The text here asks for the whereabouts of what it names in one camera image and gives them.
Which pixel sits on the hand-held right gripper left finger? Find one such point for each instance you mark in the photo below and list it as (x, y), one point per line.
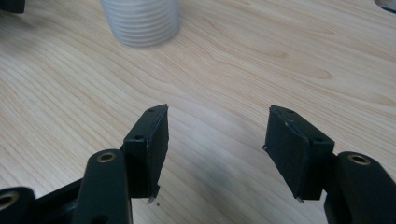
(146, 155)

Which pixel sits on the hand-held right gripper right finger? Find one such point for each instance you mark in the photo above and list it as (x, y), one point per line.
(291, 155)

